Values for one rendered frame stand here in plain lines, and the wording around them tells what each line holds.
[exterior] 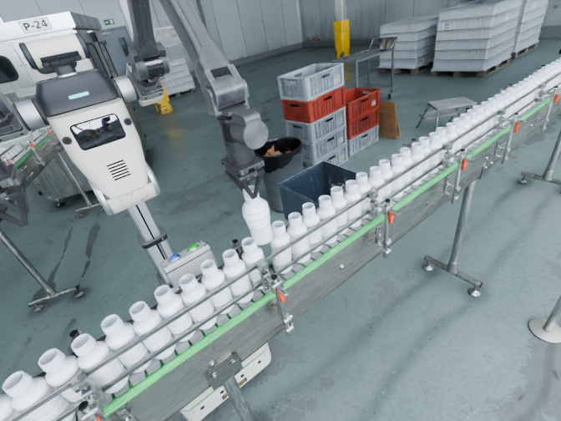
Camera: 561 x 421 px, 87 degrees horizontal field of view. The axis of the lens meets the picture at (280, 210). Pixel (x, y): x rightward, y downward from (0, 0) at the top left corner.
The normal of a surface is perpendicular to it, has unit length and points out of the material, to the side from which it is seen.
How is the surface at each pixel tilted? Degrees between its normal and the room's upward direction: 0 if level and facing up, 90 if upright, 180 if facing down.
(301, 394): 0
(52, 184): 90
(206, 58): 53
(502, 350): 0
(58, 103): 90
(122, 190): 90
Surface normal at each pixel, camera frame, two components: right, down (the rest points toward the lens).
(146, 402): 0.59, 0.36
